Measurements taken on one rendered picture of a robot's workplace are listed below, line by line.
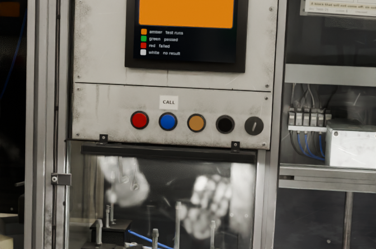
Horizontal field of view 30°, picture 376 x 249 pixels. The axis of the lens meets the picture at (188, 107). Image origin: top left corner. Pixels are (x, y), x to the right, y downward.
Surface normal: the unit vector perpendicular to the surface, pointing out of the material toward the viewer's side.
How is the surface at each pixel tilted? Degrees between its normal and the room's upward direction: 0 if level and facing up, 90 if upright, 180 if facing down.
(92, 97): 90
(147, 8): 90
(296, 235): 90
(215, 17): 90
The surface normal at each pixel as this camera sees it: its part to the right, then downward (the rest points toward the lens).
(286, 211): -0.08, 0.11
